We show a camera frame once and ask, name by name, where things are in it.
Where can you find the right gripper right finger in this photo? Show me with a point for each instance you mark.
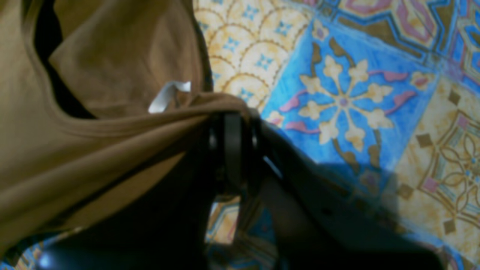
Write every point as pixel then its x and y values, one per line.
pixel 314 227

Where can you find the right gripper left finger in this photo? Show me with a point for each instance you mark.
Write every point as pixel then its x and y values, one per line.
pixel 166 226

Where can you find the brown t-shirt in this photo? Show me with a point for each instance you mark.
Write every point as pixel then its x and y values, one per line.
pixel 95 97

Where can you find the patterned tile tablecloth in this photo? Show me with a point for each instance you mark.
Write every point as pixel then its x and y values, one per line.
pixel 381 88

